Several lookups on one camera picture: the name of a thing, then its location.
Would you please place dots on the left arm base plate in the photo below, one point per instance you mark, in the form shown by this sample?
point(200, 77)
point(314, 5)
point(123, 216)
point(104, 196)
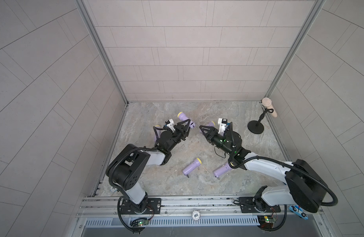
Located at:
point(152, 206)

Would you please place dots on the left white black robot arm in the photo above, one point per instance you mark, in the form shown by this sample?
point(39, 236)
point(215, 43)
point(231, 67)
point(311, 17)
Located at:
point(125, 170)

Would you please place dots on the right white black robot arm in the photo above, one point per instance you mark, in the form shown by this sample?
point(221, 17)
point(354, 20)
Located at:
point(301, 184)

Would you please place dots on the blue tag on rail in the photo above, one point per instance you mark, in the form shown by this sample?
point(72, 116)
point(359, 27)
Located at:
point(298, 211)

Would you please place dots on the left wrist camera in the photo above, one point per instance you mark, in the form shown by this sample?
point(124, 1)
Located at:
point(170, 124)

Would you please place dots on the purple flashlight horizontal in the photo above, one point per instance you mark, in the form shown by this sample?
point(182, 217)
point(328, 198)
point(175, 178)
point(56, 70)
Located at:
point(182, 117)

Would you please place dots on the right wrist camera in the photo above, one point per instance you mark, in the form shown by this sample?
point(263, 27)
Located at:
point(222, 125)

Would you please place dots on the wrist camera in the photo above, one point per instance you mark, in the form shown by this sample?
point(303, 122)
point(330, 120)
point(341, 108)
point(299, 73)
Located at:
point(222, 125)
point(170, 124)

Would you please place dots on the right circuit board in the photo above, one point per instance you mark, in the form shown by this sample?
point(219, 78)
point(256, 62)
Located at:
point(266, 222)

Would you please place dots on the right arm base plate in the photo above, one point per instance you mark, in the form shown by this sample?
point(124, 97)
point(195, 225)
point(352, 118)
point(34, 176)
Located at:
point(247, 204)

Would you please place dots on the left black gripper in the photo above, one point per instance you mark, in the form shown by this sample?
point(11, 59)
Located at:
point(181, 131)

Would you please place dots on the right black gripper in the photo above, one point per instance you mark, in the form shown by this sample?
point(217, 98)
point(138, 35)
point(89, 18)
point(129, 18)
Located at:
point(212, 135)

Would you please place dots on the left green circuit board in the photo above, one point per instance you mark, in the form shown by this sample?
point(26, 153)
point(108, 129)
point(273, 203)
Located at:
point(139, 223)

